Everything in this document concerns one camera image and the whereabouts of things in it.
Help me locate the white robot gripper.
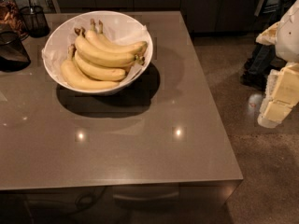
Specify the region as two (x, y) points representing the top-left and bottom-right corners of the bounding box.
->
(256, 0), (299, 128)

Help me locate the rearmost yellow banana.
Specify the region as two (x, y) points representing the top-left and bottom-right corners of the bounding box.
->
(97, 21), (148, 55)

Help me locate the white round bowl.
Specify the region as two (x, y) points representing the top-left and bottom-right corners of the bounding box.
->
(42, 10), (154, 96)

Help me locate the person in dark clothes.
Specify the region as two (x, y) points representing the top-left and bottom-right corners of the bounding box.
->
(240, 0), (296, 91)

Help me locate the black mesh cup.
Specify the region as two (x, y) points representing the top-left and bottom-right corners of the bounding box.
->
(20, 6), (50, 37)

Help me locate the dark glass container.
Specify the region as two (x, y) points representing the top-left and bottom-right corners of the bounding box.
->
(0, 31), (31, 72)

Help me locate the jar with brown contents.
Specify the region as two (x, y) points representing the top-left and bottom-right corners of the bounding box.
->
(0, 0), (27, 38)

